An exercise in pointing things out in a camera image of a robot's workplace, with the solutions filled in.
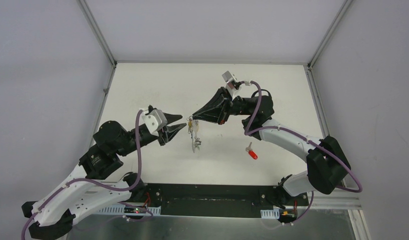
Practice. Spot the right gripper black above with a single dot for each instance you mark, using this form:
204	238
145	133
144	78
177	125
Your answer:
222	103

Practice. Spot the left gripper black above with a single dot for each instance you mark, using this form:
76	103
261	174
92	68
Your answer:
161	136

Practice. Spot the keyring with keys bunch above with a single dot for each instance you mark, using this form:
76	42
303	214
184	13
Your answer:
193	130

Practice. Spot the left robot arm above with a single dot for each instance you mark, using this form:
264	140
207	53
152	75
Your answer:
85	191

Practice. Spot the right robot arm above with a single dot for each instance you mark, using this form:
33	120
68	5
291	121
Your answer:
326	163

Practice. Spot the red tagged key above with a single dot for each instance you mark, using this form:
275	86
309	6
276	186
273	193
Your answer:
251	152

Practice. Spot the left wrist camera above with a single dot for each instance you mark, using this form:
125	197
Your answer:
154	119

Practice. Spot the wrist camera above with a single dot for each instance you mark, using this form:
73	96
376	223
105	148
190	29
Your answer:
232	85
154	119

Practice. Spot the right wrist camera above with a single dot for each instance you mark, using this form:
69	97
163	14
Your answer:
232	85

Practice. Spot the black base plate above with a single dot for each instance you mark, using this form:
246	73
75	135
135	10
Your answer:
200	200

